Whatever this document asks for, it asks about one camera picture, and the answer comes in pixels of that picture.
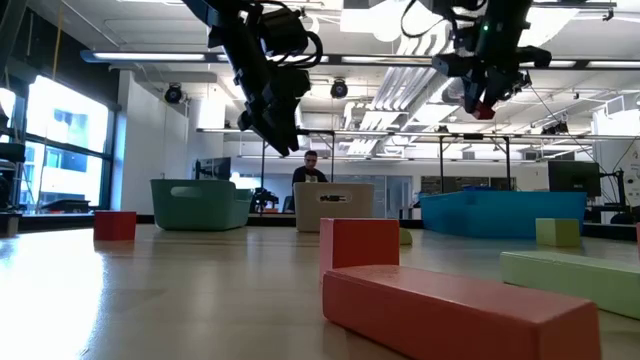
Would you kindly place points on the white plastic bin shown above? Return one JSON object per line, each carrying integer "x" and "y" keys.
{"x": 310, "y": 210}

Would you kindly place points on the long ceiling light rail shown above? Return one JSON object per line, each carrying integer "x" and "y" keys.
{"x": 150, "y": 56}

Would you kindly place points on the black computer monitor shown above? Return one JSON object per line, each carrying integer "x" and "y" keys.
{"x": 574, "y": 178}
{"x": 215, "y": 168}

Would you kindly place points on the black metal frame stand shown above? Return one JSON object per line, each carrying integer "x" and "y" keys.
{"x": 320, "y": 132}
{"x": 472, "y": 136}

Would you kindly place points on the black ceiling camera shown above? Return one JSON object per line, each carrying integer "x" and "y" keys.
{"x": 555, "y": 128}

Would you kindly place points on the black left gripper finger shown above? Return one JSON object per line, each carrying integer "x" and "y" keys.
{"x": 262, "y": 131}
{"x": 289, "y": 130}

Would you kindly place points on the blue plastic bin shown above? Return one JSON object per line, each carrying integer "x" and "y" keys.
{"x": 480, "y": 215}

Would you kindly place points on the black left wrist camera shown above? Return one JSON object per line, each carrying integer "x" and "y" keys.
{"x": 285, "y": 30}

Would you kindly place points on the orange cube block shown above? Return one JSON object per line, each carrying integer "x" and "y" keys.
{"x": 359, "y": 245}

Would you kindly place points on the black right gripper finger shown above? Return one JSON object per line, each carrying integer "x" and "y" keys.
{"x": 472, "y": 92}
{"x": 505, "y": 85}

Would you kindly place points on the person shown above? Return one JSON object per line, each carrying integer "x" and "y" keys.
{"x": 310, "y": 170}

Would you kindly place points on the small distant robot arm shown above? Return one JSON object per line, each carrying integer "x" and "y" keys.
{"x": 265, "y": 200}

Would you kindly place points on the green long block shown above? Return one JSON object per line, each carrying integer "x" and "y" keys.
{"x": 570, "y": 282}

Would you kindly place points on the large glass window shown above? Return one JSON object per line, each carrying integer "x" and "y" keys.
{"x": 65, "y": 125}

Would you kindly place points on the red cube block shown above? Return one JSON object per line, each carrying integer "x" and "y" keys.
{"x": 115, "y": 225}

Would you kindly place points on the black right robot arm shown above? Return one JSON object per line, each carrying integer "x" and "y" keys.
{"x": 480, "y": 20}

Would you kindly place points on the green plastic bin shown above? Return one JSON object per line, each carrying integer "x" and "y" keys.
{"x": 192, "y": 205}

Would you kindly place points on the orange long block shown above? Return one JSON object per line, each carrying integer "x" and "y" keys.
{"x": 460, "y": 310}

